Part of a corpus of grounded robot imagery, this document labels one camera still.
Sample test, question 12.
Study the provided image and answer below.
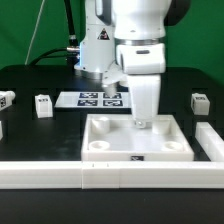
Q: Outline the white square tabletop part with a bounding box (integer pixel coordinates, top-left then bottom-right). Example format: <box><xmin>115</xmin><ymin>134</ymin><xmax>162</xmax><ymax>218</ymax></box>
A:
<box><xmin>81</xmin><ymin>114</ymin><xmax>194</xmax><ymax>162</ymax></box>

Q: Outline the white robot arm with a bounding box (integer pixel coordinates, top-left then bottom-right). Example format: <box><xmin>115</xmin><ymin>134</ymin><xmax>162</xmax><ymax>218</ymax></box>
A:
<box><xmin>75</xmin><ymin>0</ymin><xmax>191</xmax><ymax>128</ymax></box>

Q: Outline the white base tag plate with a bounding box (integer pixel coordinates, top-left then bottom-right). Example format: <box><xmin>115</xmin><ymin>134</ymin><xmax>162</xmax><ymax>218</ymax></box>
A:
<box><xmin>55</xmin><ymin>91</ymin><xmax>130</xmax><ymax>108</ymax></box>

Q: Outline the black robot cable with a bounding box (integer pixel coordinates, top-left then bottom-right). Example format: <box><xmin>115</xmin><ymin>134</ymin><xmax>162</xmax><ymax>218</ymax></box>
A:
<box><xmin>29</xmin><ymin>0</ymin><xmax>82</xmax><ymax>66</ymax></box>

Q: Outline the white fence wall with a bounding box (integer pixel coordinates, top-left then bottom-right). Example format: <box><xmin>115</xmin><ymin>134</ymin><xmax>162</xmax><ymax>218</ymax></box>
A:
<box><xmin>0</xmin><ymin>161</ymin><xmax>224</xmax><ymax>189</ymax></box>
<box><xmin>195</xmin><ymin>122</ymin><xmax>224</xmax><ymax>162</ymax></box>

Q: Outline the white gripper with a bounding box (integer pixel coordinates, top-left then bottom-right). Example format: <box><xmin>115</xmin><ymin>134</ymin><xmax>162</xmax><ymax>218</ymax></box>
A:
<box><xmin>102</xmin><ymin>43</ymin><xmax>166</xmax><ymax>129</ymax></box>

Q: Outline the thin white cable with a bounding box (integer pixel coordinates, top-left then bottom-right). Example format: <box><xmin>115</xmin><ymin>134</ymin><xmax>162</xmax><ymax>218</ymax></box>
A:
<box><xmin>24</xmin><ymin>0</ymin><xmax>47</xmax><ymax>66</ymax></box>

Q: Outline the white right fence wall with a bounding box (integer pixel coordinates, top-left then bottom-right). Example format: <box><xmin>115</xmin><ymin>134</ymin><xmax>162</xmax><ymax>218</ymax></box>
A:
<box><xmin>195</xmin><ymin>122</ymin><xmax>224</xmax><ymax>162</ymax></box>

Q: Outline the white front fence wall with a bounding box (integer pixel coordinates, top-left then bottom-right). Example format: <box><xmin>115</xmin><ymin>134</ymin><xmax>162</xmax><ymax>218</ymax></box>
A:
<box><xmin>0</xmin><ymin>161</ymin><xmax>224</xmax><ymax>189</ymax></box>

